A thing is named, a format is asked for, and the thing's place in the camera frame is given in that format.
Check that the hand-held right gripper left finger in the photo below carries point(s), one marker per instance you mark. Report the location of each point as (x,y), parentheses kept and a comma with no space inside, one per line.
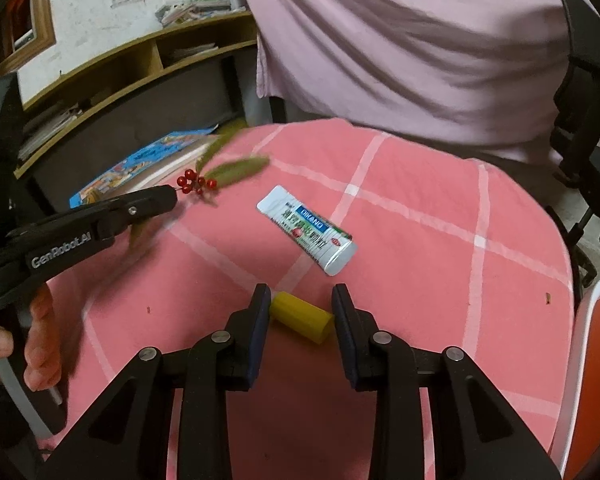
(260,320)

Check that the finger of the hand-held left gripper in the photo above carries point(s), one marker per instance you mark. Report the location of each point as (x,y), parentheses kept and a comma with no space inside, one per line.
(145,205)

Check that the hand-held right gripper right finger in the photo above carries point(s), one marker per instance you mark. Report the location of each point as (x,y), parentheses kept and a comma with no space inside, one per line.
(341,320)

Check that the yellow cylinder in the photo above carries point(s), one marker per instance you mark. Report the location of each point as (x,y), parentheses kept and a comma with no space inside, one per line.
(300,316)

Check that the red berry sprig with leaves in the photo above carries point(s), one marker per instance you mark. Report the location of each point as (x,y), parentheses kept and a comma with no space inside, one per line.
(192,180)

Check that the red and white plastic stool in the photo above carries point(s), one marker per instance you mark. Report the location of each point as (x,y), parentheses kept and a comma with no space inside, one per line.
(597,360)

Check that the person's left hand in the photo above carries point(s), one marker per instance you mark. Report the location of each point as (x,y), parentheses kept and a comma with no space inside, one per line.
(42,340)

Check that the blue illustrated book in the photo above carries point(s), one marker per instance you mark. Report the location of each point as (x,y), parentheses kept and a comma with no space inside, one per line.
(145,165)

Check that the pink checkered tablecloth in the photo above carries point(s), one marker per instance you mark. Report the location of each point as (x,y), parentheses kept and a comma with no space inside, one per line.
(420,270)

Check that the white green toothpaste tube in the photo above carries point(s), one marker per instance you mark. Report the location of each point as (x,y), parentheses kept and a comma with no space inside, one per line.
(307,232)

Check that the stack of papers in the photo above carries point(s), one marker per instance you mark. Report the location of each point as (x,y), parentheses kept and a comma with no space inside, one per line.
(200,7)

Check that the pink hanging cloth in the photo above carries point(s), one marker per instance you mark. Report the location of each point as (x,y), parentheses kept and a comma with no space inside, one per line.
(405,45)

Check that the black office chair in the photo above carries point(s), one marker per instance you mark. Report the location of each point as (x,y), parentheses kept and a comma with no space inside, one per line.
(587,110)

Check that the wooden wall shelf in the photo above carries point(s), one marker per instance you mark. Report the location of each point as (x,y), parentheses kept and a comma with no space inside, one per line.
(130,75)

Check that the wooden window frame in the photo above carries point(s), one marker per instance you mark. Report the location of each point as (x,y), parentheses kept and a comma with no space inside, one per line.
(35,30)

